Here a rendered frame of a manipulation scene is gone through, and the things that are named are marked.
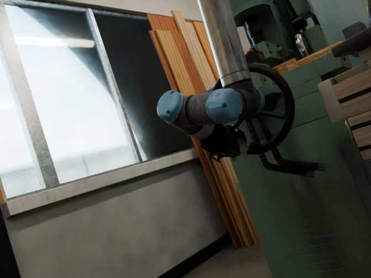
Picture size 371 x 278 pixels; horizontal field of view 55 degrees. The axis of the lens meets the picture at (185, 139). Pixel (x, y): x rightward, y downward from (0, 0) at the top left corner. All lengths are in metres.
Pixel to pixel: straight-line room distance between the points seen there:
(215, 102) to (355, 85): 0.28
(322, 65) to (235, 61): 0.43
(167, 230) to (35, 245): 0.95
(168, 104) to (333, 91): 0.36
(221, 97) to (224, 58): 0.17
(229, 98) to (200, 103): 0.07
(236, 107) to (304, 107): 0.52
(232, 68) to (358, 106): 0.30
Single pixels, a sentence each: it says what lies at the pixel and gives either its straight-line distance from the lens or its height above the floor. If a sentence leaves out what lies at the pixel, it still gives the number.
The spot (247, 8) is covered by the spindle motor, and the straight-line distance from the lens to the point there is 1.46.
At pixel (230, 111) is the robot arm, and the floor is 0.78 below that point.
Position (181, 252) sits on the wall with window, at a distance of 2.71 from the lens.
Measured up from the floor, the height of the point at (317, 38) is 1.02.
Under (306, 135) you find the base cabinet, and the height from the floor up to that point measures 0.67.
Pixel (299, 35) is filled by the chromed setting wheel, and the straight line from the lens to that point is 1.55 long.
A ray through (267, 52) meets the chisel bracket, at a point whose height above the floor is 1.02.
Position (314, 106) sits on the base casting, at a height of 0.75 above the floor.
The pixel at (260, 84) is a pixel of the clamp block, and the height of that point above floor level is 0.88.
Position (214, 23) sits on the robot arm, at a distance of 0.92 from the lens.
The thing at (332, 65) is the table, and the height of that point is 0.85.
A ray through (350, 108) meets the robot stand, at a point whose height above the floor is 0.70.
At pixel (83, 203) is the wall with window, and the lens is 2.29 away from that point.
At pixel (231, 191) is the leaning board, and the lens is 2.80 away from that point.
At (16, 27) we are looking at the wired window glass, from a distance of 2.65.
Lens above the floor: 0.69
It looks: 5 degrees up
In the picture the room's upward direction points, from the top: 19 degrees counter-clockwise
